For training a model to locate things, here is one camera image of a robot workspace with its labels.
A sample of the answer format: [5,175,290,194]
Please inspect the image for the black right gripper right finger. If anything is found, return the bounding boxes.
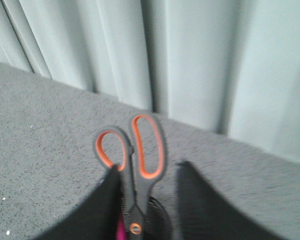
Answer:
[176,161,280,240]

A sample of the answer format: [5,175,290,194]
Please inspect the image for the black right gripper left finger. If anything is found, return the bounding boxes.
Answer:
[36,166,121,240]

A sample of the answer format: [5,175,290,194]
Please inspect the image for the grey orange scissors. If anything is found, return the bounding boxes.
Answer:
[93,113,167,240]

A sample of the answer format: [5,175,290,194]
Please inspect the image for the black mesh pen holder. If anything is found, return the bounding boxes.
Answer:
[120,195,173,240]

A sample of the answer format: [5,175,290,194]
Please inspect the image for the pale green curtain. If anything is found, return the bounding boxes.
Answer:
[0,0,300,163]

